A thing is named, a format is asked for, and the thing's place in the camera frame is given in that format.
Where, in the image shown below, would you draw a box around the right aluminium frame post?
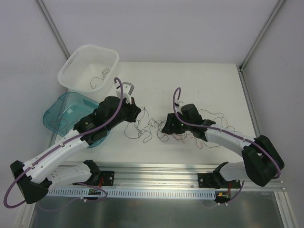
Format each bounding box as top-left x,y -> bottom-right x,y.
239,0 -> 286,73

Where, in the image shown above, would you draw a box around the teal transparent plastic bin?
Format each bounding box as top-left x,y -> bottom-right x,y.
43,92 -> 99,137

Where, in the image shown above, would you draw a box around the red black wires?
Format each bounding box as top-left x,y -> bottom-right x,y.
124,105 -> 238,150

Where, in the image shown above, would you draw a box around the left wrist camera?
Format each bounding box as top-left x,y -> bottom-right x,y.
116,82 -> 134,105

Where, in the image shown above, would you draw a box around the red wire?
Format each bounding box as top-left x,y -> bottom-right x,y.
51,114 -> 83,130

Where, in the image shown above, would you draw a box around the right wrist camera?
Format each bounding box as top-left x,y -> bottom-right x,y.
173,99 -> 184,108

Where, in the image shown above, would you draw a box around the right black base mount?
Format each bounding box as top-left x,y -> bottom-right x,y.
198,173 -> 221,189

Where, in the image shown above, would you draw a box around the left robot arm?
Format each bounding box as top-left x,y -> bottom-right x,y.
10,96 -> 141,204

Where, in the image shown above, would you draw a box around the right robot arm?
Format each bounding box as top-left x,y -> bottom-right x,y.
161,104 -> 285,189

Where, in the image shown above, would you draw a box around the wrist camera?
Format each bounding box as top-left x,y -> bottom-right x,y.
116,82 -> 134,105
173,99 -> 184,108

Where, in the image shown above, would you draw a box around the black wire in basket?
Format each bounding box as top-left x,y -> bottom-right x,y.
89,67 -> 111,90

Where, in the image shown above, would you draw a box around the white plastic basket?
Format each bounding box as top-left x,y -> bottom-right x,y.
57,45 -> 120,102

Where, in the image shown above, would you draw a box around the aluminium rail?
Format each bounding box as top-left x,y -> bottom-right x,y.
29,161 -> 285,190

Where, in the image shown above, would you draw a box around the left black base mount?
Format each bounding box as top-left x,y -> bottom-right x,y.
81,171 -> 115,186

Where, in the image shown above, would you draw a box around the aluminium frame post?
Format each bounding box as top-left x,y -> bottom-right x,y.
239,0 -> 286,73
35,0 -> 70,59

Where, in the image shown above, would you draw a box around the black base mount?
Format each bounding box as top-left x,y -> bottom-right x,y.
81,171 -> 115,186
198,173 -> 221,189

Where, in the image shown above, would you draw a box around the left aluminium frame post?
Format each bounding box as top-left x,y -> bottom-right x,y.
35,0 -> 70,59

